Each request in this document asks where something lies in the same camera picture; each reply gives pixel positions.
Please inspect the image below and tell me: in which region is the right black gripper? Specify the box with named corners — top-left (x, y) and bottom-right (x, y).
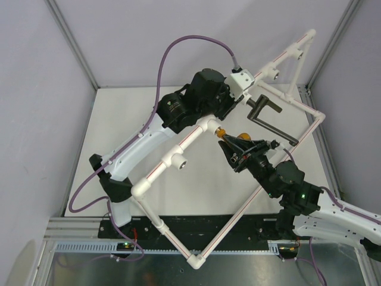
top-left (215, 135), bottom-right (276, 197)

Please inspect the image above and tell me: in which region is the gold faucet with chrome knob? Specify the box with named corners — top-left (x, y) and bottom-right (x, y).
top-left (217, 128), bottom-right (253, 142)

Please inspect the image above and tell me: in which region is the white PVC pipe frame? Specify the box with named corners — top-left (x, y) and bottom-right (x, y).
top-left (132, 29), bottom-right (325, 270)

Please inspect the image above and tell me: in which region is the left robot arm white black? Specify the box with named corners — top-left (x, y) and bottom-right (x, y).
top-left (89, 69), bottom-right (241, 238)

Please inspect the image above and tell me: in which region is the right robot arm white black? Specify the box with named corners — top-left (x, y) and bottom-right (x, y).
top-left (218, 133), bottom-right (380, 261)

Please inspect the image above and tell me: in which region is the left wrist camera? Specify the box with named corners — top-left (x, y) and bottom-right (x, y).
top-left (224, 69), bottom-right (255, 99)

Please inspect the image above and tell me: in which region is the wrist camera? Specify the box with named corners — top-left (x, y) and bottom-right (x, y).
top-left (268, 139), bottom-right (287, 151)
top-left (224, 69), bottom-right (255, 99)

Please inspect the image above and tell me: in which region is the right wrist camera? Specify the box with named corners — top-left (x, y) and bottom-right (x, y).
top-left (268, 139), bottom-right (287, 151)

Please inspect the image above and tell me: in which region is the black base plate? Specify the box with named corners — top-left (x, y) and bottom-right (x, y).
top-left (98, 214), bottom-right (312, 254)

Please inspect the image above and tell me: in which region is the white slotted cable duct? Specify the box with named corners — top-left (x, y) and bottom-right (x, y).
top-left (55, 241), bottom-right (297, 255)

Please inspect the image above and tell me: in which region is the aluminium frame rail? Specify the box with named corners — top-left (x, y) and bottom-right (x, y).
top-left (44, 217), bottom-right (367, 245)

